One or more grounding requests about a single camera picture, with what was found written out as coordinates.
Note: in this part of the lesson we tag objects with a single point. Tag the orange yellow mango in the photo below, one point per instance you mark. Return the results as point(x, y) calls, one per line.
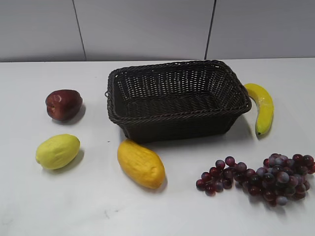
point(141, 164)

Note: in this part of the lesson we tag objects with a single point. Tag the black woven basket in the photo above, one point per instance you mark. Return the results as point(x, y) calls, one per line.
point(176, 100)

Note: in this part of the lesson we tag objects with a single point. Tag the purple grape bunch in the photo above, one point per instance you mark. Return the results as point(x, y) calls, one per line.
point(279, 180)

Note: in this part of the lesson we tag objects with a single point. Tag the yellow banana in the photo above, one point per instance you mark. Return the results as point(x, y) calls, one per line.
point(265, 107)

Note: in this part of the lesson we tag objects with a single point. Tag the yellow lemon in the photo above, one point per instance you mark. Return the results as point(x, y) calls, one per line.
point(57, 151)

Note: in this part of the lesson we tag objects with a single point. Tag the dark red apple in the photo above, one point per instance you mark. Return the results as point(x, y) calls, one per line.
point(64, 104)

